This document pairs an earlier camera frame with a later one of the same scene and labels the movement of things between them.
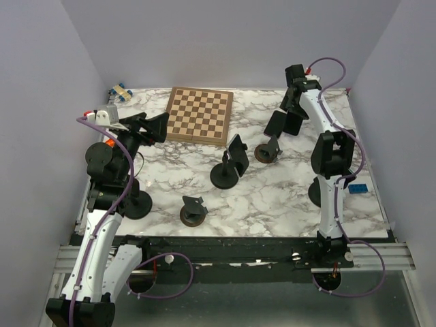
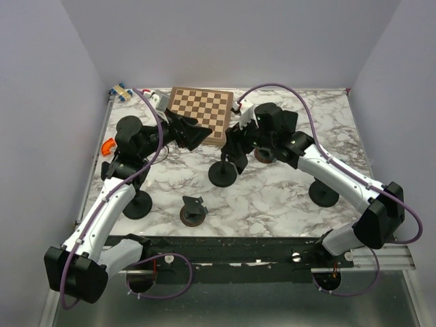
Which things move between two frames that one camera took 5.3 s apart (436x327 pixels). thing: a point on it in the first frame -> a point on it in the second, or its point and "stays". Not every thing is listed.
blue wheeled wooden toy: x=124 y=95 stays
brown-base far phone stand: x=268 y=153 stays
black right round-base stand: x=315 y=191 stays
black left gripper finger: x=157 y=126 -> x=195 y=135
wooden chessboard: x=200 y=116 stays
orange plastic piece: x=110 y=142 stays
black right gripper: x=287 y=105 -> x=250 y=148
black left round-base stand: x=139 y=206 stays
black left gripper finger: x=132 y=122 -> x=181 y=121
